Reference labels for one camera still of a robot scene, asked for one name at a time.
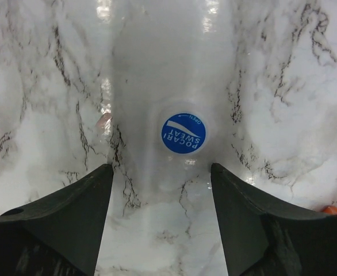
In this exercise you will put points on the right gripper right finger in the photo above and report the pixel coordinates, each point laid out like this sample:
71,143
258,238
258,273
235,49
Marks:
264,235

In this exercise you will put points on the orange razor box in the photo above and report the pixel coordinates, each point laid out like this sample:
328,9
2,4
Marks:
330,210

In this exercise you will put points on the blue white bottle cap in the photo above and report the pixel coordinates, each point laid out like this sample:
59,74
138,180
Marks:
183,126

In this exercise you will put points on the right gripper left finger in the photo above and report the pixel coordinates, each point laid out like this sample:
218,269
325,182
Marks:
59,234

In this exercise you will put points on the clear crushed plastic bottle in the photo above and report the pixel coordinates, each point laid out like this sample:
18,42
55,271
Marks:
165,50

